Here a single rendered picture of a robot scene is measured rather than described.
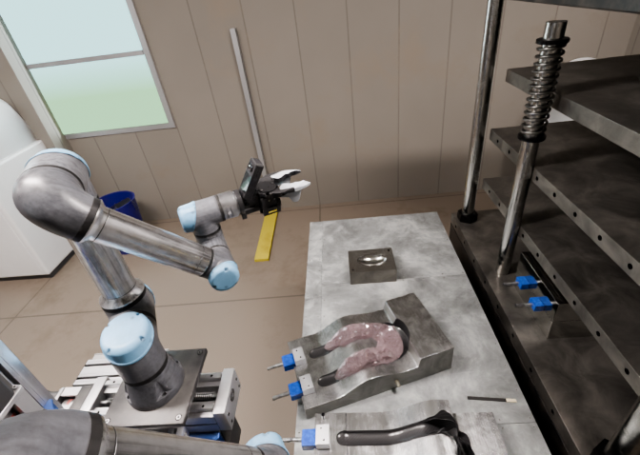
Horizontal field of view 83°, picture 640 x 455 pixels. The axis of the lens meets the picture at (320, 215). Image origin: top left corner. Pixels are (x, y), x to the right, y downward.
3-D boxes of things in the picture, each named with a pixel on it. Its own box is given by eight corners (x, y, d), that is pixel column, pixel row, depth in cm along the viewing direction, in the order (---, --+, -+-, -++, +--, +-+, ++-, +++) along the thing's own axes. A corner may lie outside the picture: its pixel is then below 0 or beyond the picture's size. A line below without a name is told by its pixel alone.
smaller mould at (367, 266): (350, 285, 157) (350, 272, 153) (349, 262, 170) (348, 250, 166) (396, 281, 156) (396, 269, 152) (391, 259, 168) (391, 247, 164)
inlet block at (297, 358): (270, 380, 120) (267, 370, 117) (268, 367, 124) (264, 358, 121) (307, 367, 123) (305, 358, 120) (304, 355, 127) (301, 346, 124)
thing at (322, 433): (283, 455, 97) (279, 445, 94) (285, 435, 102) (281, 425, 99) (330, 453, 96) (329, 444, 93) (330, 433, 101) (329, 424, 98)
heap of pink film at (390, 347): (337, 386, 112) (335, 371, 108) (321, 342, 127) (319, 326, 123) (412, 360, 117) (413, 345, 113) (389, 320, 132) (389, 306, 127)
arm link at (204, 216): (184, 227, 101) (173, 201, 96) (222, 214, 104) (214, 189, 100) (188, 242, 95) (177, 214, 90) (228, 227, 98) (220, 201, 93)
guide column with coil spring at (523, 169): (487, 326, 172) (551, 23, 101) (483, 318, 177) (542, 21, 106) (499, 326, 172) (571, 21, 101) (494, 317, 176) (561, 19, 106)
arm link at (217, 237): (208, 277, 98) (196, 246, 93) (201, 255, 107) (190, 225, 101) (236, 267, 101) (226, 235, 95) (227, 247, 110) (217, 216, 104)
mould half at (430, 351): (307, 419, 111) (302, 400, 105) (290, 351, 132) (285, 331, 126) (450, 367, 120) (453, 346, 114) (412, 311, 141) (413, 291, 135)
